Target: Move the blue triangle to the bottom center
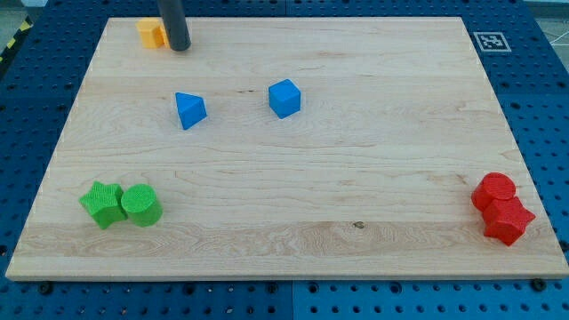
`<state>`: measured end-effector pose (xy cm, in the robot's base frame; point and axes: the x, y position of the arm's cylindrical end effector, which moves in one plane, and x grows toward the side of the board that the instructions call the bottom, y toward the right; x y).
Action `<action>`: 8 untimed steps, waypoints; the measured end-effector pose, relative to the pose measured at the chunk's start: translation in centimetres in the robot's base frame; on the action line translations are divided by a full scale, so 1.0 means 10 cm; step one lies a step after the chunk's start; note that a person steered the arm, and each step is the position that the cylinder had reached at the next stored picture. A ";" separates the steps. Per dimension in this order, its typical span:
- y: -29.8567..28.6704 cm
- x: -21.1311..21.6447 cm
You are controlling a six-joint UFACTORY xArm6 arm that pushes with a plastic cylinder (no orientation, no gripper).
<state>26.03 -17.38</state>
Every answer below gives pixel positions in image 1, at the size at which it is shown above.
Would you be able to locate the green star block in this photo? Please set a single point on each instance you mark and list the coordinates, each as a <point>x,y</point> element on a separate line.
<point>103,203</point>

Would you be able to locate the green cylinder block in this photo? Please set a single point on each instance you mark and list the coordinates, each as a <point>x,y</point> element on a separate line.
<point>142,205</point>

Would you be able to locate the red star block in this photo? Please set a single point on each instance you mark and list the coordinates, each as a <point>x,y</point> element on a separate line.
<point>506,220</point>

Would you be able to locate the blue triangle block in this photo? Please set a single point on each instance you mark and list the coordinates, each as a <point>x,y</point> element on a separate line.
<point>191,109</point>

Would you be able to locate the white fiducial marker tag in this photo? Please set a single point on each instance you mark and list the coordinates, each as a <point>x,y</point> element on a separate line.
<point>490,41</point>

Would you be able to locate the wooden board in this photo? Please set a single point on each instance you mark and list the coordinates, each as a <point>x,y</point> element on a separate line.
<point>371,179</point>

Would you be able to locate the yellow block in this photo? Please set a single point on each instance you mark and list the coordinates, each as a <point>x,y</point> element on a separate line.
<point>152,33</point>

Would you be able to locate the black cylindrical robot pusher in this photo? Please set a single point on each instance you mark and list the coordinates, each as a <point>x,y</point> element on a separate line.
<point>175,24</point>

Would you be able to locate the red cylinder block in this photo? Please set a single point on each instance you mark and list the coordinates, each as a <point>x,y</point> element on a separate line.
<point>494,186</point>

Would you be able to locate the blue cube block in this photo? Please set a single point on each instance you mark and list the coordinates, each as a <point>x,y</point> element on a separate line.
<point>284,98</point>

